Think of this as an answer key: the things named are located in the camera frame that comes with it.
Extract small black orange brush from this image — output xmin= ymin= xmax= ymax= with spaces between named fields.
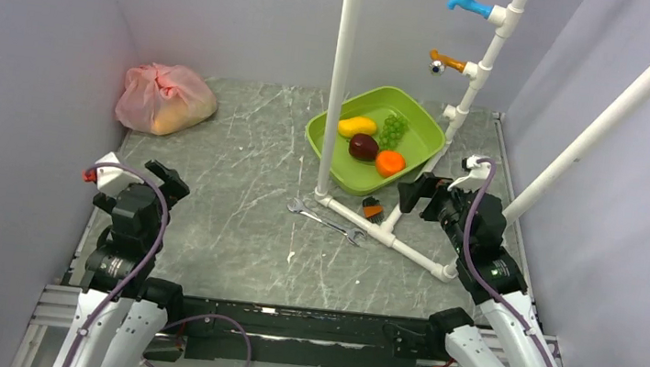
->
xmin=362 ymin=196 xmax=384 ymax=225

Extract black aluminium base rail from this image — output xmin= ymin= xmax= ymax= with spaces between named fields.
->
xmin=25 ymin=276 xmax=560 ymax=367

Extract silver open-end wrench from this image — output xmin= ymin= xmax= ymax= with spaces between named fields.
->
xmin=286 ymin=197 xmax=366 ymax=246

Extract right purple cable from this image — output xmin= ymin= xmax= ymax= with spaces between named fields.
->
xmin=418 ymin=152 xmax=611 ymax=367

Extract white diagonal pole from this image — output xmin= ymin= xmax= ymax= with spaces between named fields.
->
xmin=503 ymin=65 xmax=650 ymax=224

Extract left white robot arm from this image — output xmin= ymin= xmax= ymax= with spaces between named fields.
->
xmin=52 ymin=153 xmax=190 ymax=367

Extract dark red fake apple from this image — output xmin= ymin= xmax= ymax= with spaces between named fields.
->
xmin=348 ymin=133 xmax=380 ymax=162

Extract orange plastic faucet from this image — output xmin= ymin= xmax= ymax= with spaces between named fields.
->
xmin=429 ymin=49 xmax=466 ymax=76

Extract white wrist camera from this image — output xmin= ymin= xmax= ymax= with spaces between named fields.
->
xmin=82 ymin=151 xmax=137 ymax=197
xmin=447 ymin=155 xmax=497 ymax=193

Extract white PVC pipe frame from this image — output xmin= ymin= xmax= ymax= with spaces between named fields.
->
xmin=314 ymin=0 xmax=529 ymax=282

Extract blue plastic faucet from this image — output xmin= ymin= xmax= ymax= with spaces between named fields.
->
xmin=446 ymin=0 xmax=494 ymax=19

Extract yellow fake mango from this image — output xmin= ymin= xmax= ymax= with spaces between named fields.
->
xmin=337 ymin=116 xmax=377 ymax=139

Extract pink plastic bag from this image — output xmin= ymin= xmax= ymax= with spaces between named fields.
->
xmin=114 ymin=62 xmax=219 ymax=136

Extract orange fake persimmon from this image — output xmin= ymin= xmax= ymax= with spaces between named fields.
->
xmin=375 ymin=150 xmax=407 ymax=178

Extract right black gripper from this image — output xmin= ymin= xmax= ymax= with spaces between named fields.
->
xmin=391 ymin=167 xmax=481 ymax=256

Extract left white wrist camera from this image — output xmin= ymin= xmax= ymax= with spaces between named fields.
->
xmin=82 ymin=151 xmax=137 ymax=197

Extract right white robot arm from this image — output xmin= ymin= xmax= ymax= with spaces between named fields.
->
xmin=398 ymin=172 xmax=558 ymax=367

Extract green fake grapes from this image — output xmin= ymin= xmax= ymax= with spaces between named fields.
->
xmin=377 ymin=114 xmax=409 ymax=150

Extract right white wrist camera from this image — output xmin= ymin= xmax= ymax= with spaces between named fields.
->
xmin=447 ymin=155 xmax=497 ymax=193

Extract green plastic tray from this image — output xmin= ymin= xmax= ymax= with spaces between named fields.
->
xmin=331 ymin=86 xmax=445 ymax=195

